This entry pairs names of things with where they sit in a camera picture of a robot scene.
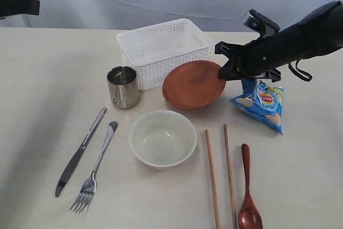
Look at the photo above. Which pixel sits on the white perforated plastic basket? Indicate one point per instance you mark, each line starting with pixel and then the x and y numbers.
pixel 154 51

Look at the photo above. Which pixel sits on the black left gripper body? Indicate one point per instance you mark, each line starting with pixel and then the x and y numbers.
pixel 15 7

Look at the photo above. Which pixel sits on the brown wooden handled spoon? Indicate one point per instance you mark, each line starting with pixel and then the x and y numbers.
pixel 248 216

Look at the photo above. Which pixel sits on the blue potato chips bag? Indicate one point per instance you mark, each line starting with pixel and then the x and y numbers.
pixel 261 102

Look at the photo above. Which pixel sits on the terracotta brown plate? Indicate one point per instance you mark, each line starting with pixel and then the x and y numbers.
pixel 193 85

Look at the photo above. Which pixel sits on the wooden chopstick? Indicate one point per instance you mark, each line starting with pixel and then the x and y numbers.
pixel 230 177
pixel 213 182

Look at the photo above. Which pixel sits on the stainless steel fork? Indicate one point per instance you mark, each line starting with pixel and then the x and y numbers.
pixel 89 187

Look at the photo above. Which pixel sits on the stainless steel cup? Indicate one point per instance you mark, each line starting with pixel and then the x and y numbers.
pixel 123 87

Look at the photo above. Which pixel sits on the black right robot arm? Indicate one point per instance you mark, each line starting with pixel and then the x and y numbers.
pixel 317 34

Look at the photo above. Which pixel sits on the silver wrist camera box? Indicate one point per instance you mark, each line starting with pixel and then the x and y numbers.
pixel 260 24

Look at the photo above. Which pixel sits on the speckled beige ceramic bowl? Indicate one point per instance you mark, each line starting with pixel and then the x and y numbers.
pixel 162 139

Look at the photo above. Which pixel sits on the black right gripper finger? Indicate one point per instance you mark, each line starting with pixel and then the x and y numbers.
pixel 228 49
pixel 229 72

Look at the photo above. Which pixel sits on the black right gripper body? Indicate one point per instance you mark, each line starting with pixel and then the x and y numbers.
pixel 257 60

